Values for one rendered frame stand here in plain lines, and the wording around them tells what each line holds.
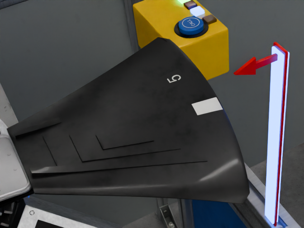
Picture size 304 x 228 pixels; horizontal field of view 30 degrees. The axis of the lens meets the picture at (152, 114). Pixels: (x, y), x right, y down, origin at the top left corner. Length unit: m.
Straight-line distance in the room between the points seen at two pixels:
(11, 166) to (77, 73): 0.88
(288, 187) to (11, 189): 1.59
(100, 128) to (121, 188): 0.08
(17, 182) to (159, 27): 0.45
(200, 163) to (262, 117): 1.33
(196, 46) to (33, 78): 0.61
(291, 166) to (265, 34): 0.62
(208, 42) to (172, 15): 0.09
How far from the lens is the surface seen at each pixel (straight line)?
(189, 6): 0.97
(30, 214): 0.69
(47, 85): 1.44
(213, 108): 0.64
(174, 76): 0.66
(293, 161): 2.16
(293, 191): 2.07
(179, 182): 0.58
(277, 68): 0.69
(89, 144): 0.59
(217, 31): 0.91
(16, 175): 0.58
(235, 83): 1.75
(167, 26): 0.93
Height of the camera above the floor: 1.59
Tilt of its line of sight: 42 degrees down
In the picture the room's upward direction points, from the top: 8 degrees counter-clockwise
